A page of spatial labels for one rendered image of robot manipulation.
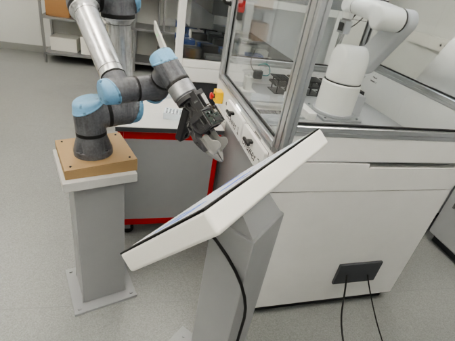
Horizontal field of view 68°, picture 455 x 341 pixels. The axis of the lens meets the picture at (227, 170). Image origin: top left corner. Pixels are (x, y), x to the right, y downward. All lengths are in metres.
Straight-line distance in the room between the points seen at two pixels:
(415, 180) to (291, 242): 0.62
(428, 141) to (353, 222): 0.47
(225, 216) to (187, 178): 1.47
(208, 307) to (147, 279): 1.04
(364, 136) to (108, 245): 1.21
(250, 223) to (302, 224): 0.78
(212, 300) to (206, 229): 0.44
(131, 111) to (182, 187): 0.78
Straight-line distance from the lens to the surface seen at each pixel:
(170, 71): 1.00
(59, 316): 1.92
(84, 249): 1.66
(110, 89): 1.03
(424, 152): 1.67
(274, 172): 0.71
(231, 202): 0.58
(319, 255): 1.75
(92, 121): 1.37
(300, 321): 2.00
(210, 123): 0.95
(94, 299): 1.93
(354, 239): 1.79
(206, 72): 2.50
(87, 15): 1.20
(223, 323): 1.00
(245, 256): 0.80
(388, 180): 1.64
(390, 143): 1.51
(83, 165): 1.40
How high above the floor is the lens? 1.53
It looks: 30 degrees down
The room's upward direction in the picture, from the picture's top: 10 degrees clockwise
